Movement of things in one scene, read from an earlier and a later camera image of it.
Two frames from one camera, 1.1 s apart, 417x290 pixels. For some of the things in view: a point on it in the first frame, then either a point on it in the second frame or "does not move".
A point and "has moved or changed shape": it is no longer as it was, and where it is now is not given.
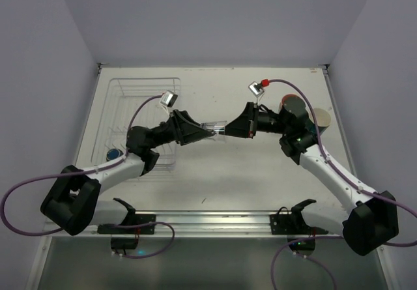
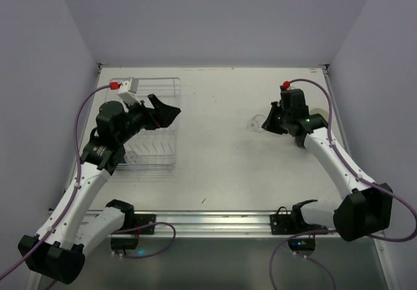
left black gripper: x=178 y=127 → x=152 y=113
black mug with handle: x=322 y=119 does not move
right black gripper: x=251 y=120 → x=277 y=118
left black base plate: x=128 y=219 does not move
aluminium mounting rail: x=211 y=223 does not move
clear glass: x=216 y=127 has moved or changed shape
